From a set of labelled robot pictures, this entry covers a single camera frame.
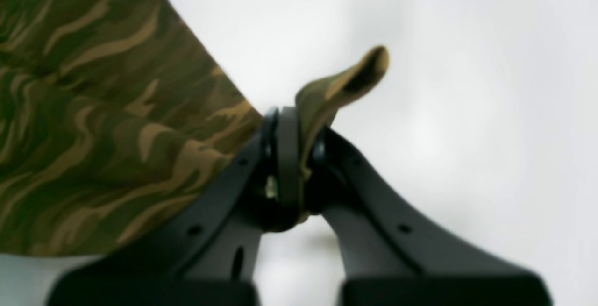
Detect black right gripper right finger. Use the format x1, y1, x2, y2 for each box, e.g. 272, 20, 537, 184
310, 128, 553, 306

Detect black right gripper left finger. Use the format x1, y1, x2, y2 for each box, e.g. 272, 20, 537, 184
47, 107, 303, 306

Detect camouflage t-shirt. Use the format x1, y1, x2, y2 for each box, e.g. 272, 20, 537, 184
0, 0, 390, 256

